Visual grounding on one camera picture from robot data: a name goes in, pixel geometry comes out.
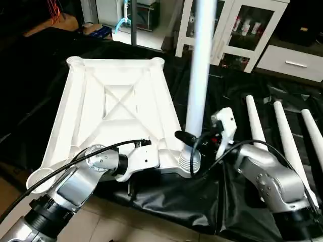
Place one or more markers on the dark equipment rack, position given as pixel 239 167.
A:
pixel 149 17

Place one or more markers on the white glass door cabinet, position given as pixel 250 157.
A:
pixel 222 35

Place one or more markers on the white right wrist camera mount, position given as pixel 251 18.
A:
pixel 224 126

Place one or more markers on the grey metal pole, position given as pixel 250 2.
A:
pixel 133 25

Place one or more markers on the blue flat box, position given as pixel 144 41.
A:
pixel 101 33

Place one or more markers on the white plastic table top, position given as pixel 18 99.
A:
pixel 111 101

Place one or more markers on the light blue plastic item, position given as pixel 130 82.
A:
pixel 123 22

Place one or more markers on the white plastic table leg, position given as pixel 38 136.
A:
pixel 313 128
pixel 255 121
pixel 202 60
pixel 287 136

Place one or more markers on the brown wooden board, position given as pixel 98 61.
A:
pixel 60 24

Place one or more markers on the black work mat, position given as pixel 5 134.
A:
pixel 227 85

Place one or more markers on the white drawer unit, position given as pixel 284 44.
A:
pixel 298 63

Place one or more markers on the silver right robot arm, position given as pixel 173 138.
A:
pixel 267 176

